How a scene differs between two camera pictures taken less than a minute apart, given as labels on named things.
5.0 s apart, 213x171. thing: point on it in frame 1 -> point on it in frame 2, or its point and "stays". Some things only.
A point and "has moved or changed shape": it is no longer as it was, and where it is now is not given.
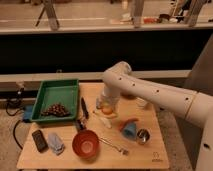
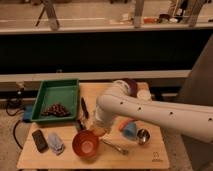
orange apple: (107, 111) has moved or changed shape
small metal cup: (143, 136) stays
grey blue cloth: (55, 143) stays
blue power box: (28, 111) stays
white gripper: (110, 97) -> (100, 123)
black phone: (40, 141) stays
